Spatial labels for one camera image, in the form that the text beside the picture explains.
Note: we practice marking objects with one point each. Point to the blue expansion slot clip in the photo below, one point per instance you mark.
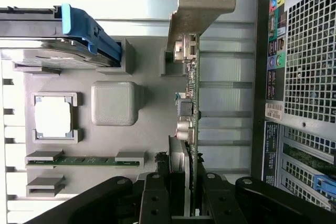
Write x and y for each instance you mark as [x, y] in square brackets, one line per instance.
[320, 184]

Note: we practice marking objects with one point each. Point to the silver CPU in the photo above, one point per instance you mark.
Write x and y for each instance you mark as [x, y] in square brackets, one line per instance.
[52, 119]

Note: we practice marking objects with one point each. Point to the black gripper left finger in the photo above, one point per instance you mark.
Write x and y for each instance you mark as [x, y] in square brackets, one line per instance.
[155, 203]

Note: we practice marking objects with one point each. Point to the green RAM stick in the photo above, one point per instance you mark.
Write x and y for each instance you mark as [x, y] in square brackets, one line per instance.
[78, 161]

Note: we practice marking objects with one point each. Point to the hard disk with blue carrier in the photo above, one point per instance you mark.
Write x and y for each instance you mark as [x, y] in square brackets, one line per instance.
[78, 24]

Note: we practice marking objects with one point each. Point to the grey parts rack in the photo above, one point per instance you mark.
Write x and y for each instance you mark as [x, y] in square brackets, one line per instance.
[110, 140]

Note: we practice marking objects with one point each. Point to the black open PC case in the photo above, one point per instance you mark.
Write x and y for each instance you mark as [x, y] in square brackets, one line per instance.
[309, 51]

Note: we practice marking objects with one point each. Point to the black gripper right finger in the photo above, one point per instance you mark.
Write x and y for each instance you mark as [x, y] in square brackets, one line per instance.
[225, 203]

